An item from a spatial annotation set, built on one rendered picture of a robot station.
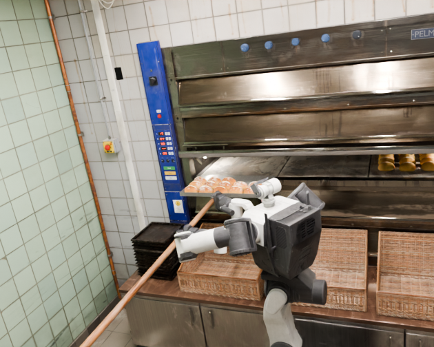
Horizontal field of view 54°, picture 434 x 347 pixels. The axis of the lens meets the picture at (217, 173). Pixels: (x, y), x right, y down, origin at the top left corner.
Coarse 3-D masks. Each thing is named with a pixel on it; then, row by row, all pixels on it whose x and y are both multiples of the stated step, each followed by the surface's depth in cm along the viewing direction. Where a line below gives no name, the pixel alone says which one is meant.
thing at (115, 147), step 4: (104, 140) 314; (108, 140) 312; (112, 140) 311; (116, 140) 315; (104, 144) 314; (108, 144) 313; (112, 144) 311; (116, 144) 315; (104, 148) 315; (112, 148) 313; (116, 148) 315; (120, 148) 319; (108, 152) 315; (112, 152) 314; (116, 152) 315
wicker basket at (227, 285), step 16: (208, 224) 311; (208, 256) 313; (224, 256) 308; (240, 256) 304; (192, 272) 296; (208, 272) 298; (240, 272) 292; (256, 272) 289; (192, 288) 277; (208, 288) 272; (224, 288) 268; (240, 288) 263; (256, 288) 271
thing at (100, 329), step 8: (208, 208) 251; (200, 216) 242; (192, 224) 232; (168, 248) 210; (160, 256) 204; (152, 264) 199; (160, 264) 200; (152, 272) 194; (144, 280) 188; (136, 288) 183; (128, 296) 178; (120, 304) 173; (112, 312) 169; (120, 312) 172; (104, 320) 165; (112, 320) 167; (96, 328) 161; (104, 328) 162; (96, 336) 158; (88, 344) 154
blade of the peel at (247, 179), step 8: (208, 176) 306; (216, 176) 304; (224, 176) 302; (232, 176) 299; (240, 176) 297; (248, 176) 295; (256, 176) 293; (264, 176) 291; (272, 176) 288; (248, 184) 282; (184, 192) 278; (192, 192) 276
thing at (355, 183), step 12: (192, 180) 306; (288, 180) 280; (300, 180) 276; (312, 180) 274; (324, 180) 271; (336, 180) 268; (348, 180) 265; (360, 180) 262; (372, 180) 260; (384, 180) 257; (396, 180) 255; (408, 180) 252; (420, 180) 250; (432, 180) 247
